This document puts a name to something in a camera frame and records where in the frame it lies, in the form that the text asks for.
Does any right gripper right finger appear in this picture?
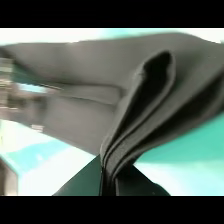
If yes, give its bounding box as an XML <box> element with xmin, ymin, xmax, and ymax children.
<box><xmin>114</xmin><ymin>162</ymin><xmax>172</xmax><ymax>197</ymax></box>

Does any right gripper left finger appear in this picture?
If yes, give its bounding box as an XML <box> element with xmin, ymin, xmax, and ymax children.
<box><xmin>52</xmin><ymin>154</ymin><xmax>103</xmax><ymax>197</ymax></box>

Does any black garment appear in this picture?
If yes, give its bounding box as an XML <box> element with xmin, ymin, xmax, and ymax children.
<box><xmin>0</xmin><ymin>31</ymin><xmax>224</xmax><ymax>197</ymax></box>

